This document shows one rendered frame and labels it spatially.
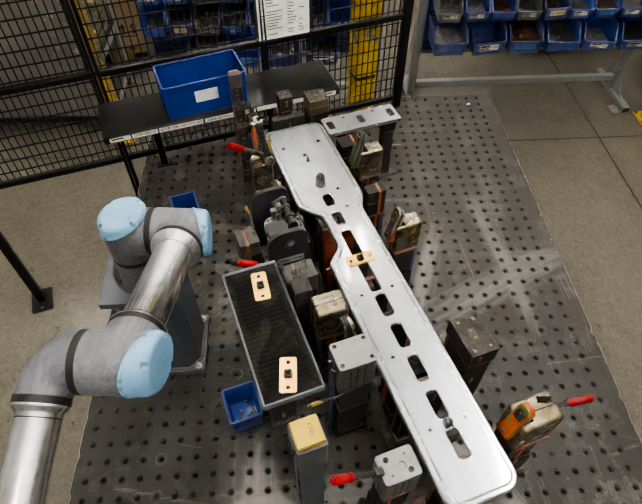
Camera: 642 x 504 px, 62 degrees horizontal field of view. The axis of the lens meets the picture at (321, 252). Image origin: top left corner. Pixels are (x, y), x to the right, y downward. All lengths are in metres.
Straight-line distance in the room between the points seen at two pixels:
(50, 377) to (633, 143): 3.69
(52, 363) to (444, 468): 0.84
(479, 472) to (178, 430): 0.85
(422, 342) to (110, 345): 0.80
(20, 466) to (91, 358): 0.19
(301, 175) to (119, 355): 1.04
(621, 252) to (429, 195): 1.39
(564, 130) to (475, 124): 1.41
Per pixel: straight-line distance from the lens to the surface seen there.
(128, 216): 1.31
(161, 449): 1.68
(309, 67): 2.30
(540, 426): 1.35
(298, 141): 1.96
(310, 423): 1.15
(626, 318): 3.04
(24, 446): 1.03
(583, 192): 3.56
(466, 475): 1.33
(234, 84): 1.98
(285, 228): 1.45
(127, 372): 0.97
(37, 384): 1.03
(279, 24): 2.22
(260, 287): 1.32
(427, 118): 2.62
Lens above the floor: 2.23
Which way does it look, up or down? 51 degrees down
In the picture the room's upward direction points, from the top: straight up
